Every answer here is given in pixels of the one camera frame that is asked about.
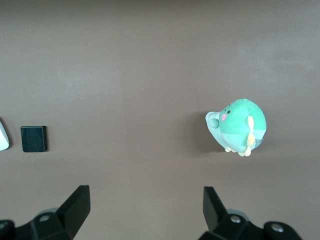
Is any white computer mouse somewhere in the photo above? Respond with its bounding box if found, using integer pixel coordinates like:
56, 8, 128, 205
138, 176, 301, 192
0, 117, 11, 152

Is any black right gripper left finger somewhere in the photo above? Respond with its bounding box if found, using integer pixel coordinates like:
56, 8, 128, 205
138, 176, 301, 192
0, 184, 91, 240

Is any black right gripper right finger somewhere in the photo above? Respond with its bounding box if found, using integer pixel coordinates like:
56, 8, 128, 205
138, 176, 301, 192
197, 186, 304, 240

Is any black phone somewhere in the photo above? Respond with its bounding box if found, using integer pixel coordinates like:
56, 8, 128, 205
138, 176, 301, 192
20, 125, 48, 153

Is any green dinosaur plush toy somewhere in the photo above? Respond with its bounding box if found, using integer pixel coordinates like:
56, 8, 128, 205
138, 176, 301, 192
204, 98, 268, 158

